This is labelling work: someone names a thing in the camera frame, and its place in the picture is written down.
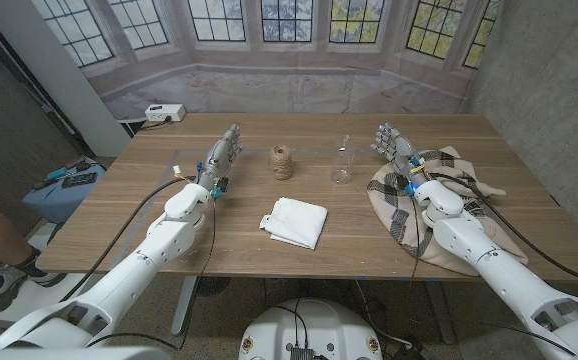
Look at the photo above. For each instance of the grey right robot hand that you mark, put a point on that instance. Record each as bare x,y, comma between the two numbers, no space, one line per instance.
401,150

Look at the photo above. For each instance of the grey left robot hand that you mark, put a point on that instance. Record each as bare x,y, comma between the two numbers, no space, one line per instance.
219,160

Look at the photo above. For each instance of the clear plastic bottle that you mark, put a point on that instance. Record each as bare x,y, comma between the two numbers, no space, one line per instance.
342,170

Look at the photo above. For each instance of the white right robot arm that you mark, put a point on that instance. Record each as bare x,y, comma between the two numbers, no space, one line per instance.
469,235

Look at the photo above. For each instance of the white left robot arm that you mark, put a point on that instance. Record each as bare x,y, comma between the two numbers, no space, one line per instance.
169,235

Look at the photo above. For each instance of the beige plaid towel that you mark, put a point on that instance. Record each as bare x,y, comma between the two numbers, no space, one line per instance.
394,200

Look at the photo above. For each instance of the folded white cloth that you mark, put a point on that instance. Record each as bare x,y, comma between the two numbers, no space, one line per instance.
296,222

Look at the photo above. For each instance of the grey tape line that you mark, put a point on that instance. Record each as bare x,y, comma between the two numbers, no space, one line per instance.
254,151

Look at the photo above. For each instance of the brown twine spool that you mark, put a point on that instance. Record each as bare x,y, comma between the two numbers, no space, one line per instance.
281,162

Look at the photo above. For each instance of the white power strip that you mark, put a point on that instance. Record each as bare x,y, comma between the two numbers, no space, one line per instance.
164,112

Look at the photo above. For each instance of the printed window backdrop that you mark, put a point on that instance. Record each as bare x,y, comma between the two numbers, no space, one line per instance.
289,90

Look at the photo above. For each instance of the black phone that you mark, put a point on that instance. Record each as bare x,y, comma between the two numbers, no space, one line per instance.
79,180

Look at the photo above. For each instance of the grey table leg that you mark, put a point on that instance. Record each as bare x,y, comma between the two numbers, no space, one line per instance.
439,310
184,305

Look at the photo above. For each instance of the blue stool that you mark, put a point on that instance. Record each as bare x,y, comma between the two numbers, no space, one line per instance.
54,200

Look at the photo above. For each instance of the white pillar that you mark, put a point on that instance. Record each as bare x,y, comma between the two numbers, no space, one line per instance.
59,75

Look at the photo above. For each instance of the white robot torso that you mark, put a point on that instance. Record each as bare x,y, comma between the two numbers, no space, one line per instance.
314,325

